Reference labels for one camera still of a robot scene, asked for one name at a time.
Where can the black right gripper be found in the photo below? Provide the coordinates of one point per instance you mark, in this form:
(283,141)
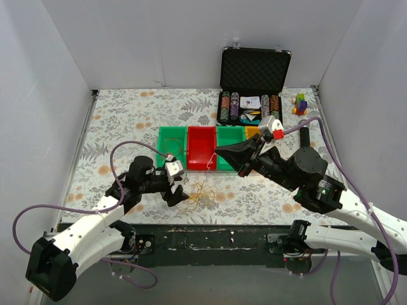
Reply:
(252,157)

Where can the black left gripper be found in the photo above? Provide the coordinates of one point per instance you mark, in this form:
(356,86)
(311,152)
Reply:
(170,187)

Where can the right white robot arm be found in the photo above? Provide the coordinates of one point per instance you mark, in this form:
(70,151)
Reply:
(375,234)

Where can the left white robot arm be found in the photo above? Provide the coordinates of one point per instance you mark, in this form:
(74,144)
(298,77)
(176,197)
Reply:
(55,264)

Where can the right green plastic bin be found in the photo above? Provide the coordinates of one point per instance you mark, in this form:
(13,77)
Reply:
(228,135)

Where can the green plastic bin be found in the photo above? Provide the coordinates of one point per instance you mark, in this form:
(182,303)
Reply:
(173,140)
(228,135)

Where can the yellow plastic bin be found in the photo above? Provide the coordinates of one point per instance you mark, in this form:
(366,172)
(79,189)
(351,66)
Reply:
(251,131)

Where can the red plastic bin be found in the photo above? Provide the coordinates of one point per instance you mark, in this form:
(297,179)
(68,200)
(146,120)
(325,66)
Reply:
(201,143)

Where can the left green plastic bin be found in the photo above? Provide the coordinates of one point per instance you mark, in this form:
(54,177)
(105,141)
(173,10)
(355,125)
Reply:
(173,140)

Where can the black microphone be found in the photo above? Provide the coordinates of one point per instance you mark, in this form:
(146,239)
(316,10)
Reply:
(305,135)

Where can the black poker chip case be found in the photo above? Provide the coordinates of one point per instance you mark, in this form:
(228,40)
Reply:
(251,81)

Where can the colourful toy block car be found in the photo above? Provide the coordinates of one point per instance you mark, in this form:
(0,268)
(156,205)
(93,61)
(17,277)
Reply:
(300,105)

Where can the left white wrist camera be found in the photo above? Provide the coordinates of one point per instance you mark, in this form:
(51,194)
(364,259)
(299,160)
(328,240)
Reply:
(173,168)

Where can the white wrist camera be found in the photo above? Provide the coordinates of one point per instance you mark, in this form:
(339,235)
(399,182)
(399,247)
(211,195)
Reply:
(173,168)
(271,130)

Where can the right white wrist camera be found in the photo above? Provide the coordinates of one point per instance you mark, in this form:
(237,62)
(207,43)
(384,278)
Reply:
(271,130)

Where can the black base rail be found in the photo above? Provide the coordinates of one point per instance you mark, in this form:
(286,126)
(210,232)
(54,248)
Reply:
(209,245)

